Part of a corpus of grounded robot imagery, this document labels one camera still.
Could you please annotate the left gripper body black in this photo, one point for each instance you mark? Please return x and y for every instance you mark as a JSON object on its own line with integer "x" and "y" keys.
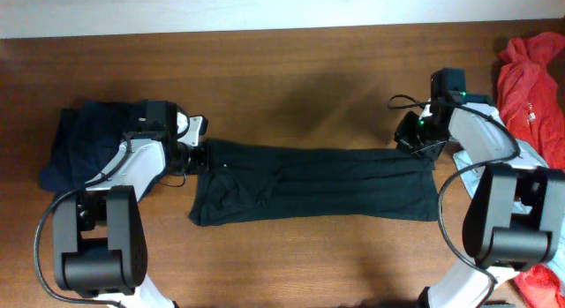
{"x": 190, "y": 159}

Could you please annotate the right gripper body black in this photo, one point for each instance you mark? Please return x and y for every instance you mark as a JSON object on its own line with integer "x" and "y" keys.
{"x": 420, "y": 136}

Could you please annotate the black t-shirt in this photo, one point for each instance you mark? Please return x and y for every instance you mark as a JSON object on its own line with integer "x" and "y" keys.
{"x": 246, "y": 183}

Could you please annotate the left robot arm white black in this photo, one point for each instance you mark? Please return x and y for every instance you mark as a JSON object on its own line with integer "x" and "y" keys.
{"x": 99, "y": 245}

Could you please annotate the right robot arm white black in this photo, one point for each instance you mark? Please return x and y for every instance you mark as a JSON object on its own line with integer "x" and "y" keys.
{"x": 514, "y": 219}

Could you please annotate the light blue grey garment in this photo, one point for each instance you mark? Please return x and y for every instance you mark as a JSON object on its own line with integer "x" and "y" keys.
{"x": 471, "y": 180}

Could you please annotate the folded navy blue garment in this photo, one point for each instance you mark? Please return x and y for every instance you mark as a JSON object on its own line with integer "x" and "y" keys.
{"x": 88, "y": 138}

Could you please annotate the red t-shirt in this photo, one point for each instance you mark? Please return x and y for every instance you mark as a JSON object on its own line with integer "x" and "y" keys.
{"x": 527, "y": 101}

